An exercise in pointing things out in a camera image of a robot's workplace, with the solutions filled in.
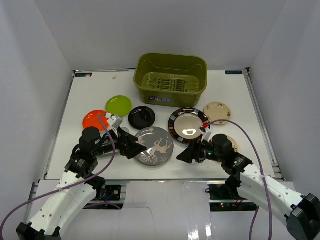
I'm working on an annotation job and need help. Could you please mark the grey deer pattern plate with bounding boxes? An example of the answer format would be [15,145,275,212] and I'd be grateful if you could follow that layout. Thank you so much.
[134,126,174,167]

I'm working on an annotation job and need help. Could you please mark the cream plate with black mark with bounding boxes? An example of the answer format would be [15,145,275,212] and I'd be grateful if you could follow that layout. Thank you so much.
[227,135,239,152]

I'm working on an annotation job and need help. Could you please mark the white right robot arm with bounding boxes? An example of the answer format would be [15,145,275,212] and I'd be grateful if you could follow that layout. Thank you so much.
[177,134,320,240]

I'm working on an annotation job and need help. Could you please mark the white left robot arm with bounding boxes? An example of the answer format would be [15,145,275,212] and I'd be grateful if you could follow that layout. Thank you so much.
[16,127,147,240]

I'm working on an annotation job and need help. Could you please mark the corner label sticker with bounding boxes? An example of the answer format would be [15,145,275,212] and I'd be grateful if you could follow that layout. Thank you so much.
[225,70,243,75]
[74,72,92,78]

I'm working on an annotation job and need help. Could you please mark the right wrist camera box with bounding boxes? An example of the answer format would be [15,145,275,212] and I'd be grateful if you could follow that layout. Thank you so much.
[198,123,212,143]

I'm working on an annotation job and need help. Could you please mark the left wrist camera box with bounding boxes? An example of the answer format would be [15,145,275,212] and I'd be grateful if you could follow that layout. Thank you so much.
[105,112,123,129]

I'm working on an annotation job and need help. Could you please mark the small black plate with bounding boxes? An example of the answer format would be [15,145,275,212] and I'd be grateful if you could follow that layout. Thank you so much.
[128,106,156,130]

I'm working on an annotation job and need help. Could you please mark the cream floral plate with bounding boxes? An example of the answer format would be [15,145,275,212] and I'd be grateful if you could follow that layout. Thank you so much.
[203,102,232,125]

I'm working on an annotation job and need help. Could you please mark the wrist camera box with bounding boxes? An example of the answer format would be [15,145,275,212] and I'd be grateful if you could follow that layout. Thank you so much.
[198,123,212,143]
[105,112,123,129]

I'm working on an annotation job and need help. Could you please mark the lime green plate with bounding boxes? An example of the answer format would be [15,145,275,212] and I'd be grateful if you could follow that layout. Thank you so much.
[105,95,132,117]

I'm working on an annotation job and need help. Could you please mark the left corner label sticker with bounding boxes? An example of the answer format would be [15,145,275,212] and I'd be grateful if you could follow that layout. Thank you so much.
[74,72,92,78]

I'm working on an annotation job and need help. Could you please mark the right corner label sticker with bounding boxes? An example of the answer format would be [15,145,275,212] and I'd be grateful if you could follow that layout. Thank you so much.
[225,70,243,75]

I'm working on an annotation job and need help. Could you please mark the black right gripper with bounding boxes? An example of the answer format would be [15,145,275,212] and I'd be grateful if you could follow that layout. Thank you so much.
[176,139,225,164]

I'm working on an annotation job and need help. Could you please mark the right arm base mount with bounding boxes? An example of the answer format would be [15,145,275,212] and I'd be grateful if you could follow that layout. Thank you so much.
[205,184,257,212]

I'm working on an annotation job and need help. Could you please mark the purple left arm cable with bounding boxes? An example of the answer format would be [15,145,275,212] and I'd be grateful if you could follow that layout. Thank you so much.
[0,113,117,237]

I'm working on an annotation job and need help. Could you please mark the orange plate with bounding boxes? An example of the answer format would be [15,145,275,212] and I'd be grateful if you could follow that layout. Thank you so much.
[82,109,109,131]

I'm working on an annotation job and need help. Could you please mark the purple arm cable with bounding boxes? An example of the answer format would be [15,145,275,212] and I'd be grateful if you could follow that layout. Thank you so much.
[0,113,117,237]
[204,119,273,240]

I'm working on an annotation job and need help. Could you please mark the olive green plastic bin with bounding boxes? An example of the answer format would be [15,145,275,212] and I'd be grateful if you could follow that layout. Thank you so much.
[133,53,208,108]

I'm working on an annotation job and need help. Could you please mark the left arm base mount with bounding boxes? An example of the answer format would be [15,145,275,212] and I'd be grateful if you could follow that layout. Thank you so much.
[95,185,122,202]

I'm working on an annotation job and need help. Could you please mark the pale green rectangular dish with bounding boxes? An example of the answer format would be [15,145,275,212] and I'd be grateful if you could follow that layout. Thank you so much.
[121,127,130,134]

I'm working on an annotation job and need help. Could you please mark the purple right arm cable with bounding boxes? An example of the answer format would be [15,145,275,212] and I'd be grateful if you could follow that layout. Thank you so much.
[204,119,273,240]

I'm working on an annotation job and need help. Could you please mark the black rimmed cream plate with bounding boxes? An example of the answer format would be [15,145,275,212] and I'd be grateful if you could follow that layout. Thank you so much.
[168,107,210,145]

